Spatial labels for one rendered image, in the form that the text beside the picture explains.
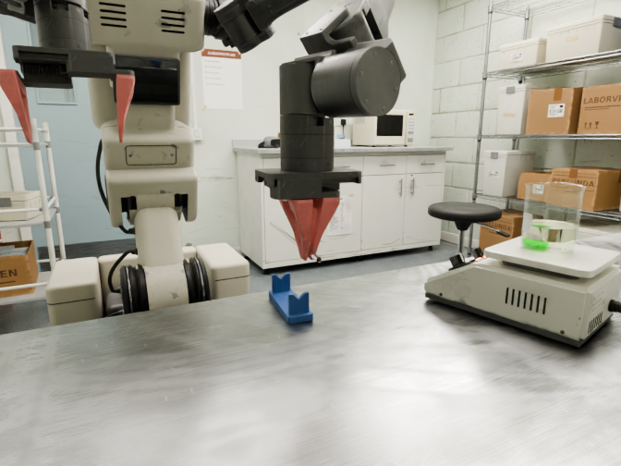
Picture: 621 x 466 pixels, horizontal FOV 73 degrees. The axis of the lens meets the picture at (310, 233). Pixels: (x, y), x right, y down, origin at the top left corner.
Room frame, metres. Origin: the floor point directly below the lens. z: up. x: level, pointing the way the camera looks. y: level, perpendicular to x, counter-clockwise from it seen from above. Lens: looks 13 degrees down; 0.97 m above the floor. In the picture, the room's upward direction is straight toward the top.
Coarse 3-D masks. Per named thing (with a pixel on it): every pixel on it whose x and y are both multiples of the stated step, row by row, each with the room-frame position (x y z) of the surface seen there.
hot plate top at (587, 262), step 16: (512, 240) 0.55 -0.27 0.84; (496, 256) 0.49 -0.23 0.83; (512, 256) 0.47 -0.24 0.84; (528, 256) 0.47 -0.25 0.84; (544, 256) 0.47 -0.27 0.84; (560, 256) 0.47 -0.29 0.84; (576, 256) 0.47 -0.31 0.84; (592, 256) 0.47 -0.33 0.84; (608, 256) 0.47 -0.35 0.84; (560, 272) 0.43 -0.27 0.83; (576, 272) 0.42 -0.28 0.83; (592, 272) 0.42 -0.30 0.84
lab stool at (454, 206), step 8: (448, 208) 1.97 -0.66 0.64; (456, 208) 1.98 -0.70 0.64; (464, 208) 1.98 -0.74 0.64; (472, 208) 1.98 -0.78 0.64; (480, 208) 1.98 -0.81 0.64; (488, 208) 1.97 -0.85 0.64; (496, 208) 1.97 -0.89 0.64; (448, 216) 1.90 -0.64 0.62; (456, 216) 1.88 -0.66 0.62; (464, 216) 1.86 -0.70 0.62; (472, 216) 1.85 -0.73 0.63; (480, 216) 1.85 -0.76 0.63; (488, 216) 1.86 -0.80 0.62; (496, 216) 1.89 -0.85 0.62; (464, 232) 2.01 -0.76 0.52
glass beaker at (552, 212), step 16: (528, 192) 0.50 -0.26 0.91; (544, 192) 0.48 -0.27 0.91; (560, 192) 0.47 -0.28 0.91; (576, 192) 0.47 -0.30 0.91; (528, 208) 0.50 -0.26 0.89; (544, 208) 0.48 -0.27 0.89; (560, 208) 0.47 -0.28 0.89; (576, 208) 0.47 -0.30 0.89; (528, 224) 0.49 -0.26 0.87; (544, 224) 0.48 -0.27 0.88; (560, 224) 0.47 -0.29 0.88; (576, 224) 0.47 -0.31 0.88; (528, 240) 0.49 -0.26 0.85; (544, 240) 0.48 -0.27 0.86; (560, 240) 0.47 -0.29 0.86; (576, 240) 0.48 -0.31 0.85
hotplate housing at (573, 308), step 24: (480, 264) 0.50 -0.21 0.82; (504, 264) 0.50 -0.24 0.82; (432, 288) 0.55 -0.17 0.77; (456, 288) 0.52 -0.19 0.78; (480, 288) 0.49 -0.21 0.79; (504, 288) 0.47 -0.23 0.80; (528, 288) 0.45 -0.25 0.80; (552, 288) 0.43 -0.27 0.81; (576, 288) 0.42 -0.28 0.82; (600, 288) 0.43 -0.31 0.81; (480, 312) 0.50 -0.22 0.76; (504, 312) 0.47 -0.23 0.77; (528, 312) 0.45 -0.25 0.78; (552, 312) 0.43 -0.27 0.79; (576, 312) 0.41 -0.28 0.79; (600, 312) 0.44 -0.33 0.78; (552, 336) 0.43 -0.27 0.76; (576, 336) 0.41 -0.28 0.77
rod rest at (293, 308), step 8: (272, 280) 0.56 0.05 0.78; (280, 280) 0.56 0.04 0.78; (288, 280) 0.57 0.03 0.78; (272, 288) 0.56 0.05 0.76; (280, 288) 0.56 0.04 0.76; (288, 288) 0.57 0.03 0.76; (272, 296) 0.55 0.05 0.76; (280, 296) 0.54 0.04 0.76; (288, 296) 0.48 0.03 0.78; (296, 296) 0.54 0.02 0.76; (304, 296) 0.49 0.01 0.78; (280, 304) 0.51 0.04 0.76; (288, 304) 0.48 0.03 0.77; (296, 304) 0.48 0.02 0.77; (304, 304) 0.49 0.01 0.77; (280, 312) 0.51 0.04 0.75; (288, 312) 0.48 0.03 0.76; (296, 312) 0.49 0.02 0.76; (304, 312) 0.49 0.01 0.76; (288, 320) 0.48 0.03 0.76; (296, 320) 0.48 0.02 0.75; (304, 320) 0.48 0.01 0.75
